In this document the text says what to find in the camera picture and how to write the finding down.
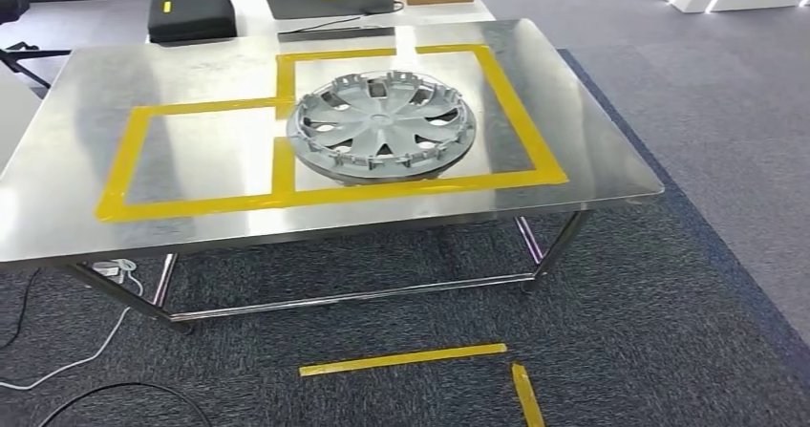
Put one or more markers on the long yellow floor tape strip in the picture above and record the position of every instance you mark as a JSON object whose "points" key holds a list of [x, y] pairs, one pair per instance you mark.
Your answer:
{"points": [[405, 359]]}

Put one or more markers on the black zip case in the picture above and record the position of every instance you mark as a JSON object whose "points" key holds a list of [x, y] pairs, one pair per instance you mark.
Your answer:
{"points": [[190, 19]]}

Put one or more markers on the short yellow floor tape strip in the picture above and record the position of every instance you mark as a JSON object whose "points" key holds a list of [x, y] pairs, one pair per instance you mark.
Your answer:
{"points": [[528, 399]]}

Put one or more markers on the black office chair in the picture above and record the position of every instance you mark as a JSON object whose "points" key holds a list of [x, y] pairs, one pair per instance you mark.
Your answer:
{"points": [[12, 0]]}

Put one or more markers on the grey wheel hubcap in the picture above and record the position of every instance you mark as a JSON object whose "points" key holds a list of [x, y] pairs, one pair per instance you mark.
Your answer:
{"points": [[379, 120]]}

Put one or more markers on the yellow tape outline on bench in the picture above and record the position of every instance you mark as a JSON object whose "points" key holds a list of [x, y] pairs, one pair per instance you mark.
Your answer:
{"points": [[316, 196]]}

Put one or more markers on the stainless steel workbench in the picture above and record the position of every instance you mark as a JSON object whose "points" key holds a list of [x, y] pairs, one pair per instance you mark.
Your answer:
{"points": [[95, 158]]}

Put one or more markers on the white side desk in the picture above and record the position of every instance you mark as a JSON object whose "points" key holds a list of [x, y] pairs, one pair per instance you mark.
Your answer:
{"points": [[16, 120]]}

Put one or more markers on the white power strip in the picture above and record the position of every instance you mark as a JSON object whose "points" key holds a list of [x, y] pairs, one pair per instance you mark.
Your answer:
{"points": [[107, 269]]}

